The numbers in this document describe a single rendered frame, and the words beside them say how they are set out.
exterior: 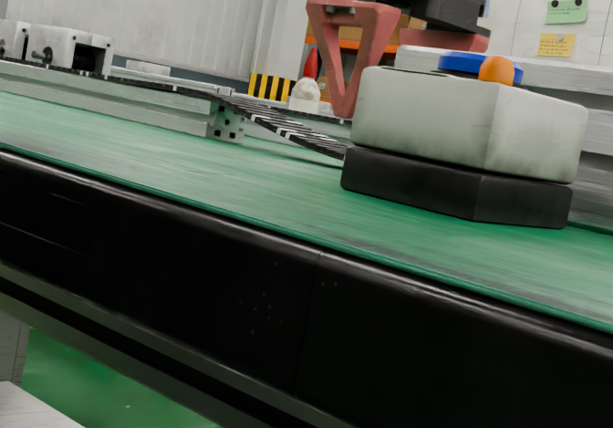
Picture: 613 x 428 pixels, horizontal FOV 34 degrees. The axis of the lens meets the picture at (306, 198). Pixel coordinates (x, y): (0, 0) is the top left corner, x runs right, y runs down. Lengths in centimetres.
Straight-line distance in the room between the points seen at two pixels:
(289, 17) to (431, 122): 829
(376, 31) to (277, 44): 827
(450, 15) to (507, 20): 334
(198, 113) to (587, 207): 37
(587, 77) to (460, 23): 16
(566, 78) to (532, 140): 10
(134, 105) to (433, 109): 46
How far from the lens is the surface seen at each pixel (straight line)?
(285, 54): 873
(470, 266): 27
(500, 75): 43
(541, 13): 395
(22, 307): 55
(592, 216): 54
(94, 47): 162
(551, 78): 56
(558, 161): 48
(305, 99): 126
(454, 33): 71
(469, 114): 43
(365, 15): 63
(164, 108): 84
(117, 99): 89
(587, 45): 383
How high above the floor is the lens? 81
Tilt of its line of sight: 5 degrees down
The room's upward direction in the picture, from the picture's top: 11 degrees clockwise
